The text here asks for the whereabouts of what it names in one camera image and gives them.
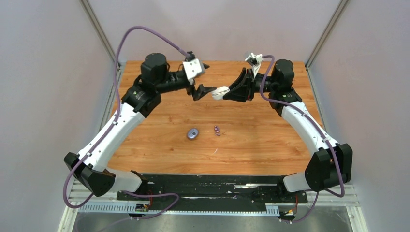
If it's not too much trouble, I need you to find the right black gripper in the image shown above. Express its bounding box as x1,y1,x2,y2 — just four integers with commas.
222,68,278,102

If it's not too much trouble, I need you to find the white earbud charging case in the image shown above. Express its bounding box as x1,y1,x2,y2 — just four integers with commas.
211,86,230,100

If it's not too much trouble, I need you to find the blue-grey earbud case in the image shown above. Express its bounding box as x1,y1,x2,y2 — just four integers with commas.
187,128,199,140

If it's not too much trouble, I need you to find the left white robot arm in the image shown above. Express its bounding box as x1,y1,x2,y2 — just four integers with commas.
64,53,215,200

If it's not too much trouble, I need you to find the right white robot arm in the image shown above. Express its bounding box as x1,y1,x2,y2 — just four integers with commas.
212,58,353,202

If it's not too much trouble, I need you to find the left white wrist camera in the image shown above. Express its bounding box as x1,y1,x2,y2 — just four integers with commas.
182,51,205,85

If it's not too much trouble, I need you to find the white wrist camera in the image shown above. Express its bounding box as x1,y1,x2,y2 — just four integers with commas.
182,51,205,85
245,52,264,78

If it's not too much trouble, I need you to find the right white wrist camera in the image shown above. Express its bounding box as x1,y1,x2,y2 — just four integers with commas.
245,52,264,78

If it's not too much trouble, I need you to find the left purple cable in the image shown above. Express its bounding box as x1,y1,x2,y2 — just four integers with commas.
62,26,193,221

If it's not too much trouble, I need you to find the left aluminium frame post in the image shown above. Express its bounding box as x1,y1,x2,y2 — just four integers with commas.
79,0,124,81

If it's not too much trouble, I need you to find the aluminium frame post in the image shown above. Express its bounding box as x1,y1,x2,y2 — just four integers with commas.
79,0,124,81
305,0,350,73

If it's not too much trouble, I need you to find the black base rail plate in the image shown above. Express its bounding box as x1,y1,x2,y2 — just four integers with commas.
110,173,308,212

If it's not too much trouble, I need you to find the right aluminium frame post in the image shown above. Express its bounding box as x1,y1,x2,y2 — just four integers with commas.
305,0,350,73

